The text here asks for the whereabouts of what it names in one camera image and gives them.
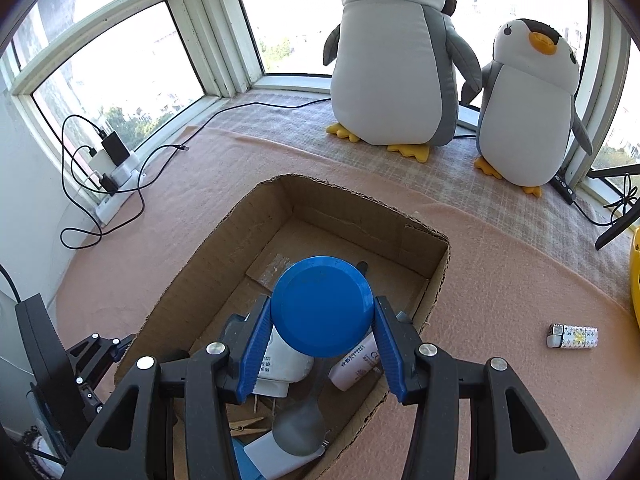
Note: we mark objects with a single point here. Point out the black inline remote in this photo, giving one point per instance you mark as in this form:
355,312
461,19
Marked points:
564,188

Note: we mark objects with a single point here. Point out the blue phone stand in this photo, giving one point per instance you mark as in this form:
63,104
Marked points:
245,465

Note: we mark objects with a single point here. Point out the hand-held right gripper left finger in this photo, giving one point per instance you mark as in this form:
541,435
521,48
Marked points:
252,345

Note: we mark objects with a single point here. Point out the small penguin plush toy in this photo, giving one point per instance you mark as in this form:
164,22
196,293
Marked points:
525,120

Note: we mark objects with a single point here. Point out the small black plug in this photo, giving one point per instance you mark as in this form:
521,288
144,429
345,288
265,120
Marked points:
107,184

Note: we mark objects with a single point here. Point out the brown cardboard box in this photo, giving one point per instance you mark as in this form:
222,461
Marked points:
325,220

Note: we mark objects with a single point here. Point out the white tube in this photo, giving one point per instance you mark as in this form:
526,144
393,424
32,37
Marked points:
355,367

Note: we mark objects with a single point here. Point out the grey spoon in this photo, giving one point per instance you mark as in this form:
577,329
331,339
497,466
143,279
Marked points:
297,430

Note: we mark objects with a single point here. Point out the large penguin plush toy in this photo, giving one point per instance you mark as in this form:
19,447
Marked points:
390,70

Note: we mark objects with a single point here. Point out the white power strip with chargers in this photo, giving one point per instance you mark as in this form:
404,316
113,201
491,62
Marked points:
165,149

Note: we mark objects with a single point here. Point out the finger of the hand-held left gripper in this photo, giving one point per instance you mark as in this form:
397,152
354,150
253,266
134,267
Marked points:
97,352

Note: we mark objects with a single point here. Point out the white usb charger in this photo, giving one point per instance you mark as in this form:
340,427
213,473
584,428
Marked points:
275,462

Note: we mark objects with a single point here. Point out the white window frame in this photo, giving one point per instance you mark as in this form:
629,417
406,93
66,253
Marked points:
210,35

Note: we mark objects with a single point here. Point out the black power adapter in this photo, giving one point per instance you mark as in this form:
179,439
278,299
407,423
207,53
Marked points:
116,149

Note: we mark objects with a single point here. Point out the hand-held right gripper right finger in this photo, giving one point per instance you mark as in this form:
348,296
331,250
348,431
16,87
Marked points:
387,350

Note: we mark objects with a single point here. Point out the white plug-in mosquito repeller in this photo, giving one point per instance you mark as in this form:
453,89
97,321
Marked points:
287,365

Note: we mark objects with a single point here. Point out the plaid cloth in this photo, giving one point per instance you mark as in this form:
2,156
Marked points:
310,135

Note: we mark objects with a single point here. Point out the wooden clothespin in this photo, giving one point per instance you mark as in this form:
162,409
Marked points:
247,425

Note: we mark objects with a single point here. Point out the yellow fruit bowl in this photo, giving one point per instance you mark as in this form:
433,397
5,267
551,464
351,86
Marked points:
636,275

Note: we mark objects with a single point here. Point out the blue round lid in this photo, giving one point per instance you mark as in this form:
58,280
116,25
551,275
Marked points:
322,305

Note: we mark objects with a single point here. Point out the white patterned lighter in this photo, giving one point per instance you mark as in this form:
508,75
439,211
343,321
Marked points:
575,336

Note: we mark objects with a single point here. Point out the white plug charger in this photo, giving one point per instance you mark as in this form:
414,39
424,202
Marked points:
101,163

